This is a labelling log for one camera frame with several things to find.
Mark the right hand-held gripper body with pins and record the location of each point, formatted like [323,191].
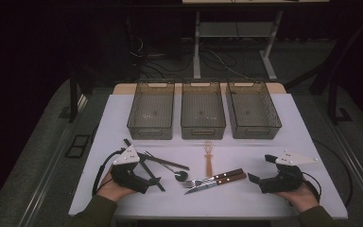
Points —
[283,183]

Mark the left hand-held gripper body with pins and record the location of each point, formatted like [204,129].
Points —
[126,176]

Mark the smoky clear plastic bin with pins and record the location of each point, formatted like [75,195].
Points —
[151,110]
[202,110]
[252,110]

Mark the person's left hand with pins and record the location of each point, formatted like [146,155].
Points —
[113,190]

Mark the person's right hand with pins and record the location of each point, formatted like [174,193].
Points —
[302,198]

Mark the metal spoon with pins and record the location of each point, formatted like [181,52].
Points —
[181,176]

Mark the small wooden fork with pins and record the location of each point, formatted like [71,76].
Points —
[208,164]

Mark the black metal stand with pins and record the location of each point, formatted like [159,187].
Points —
[73,101]
[332,101]

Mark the white standing desk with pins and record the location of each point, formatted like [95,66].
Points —
[197,47]

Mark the aluminium rail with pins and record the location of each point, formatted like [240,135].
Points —
[44,189]
[359,179]

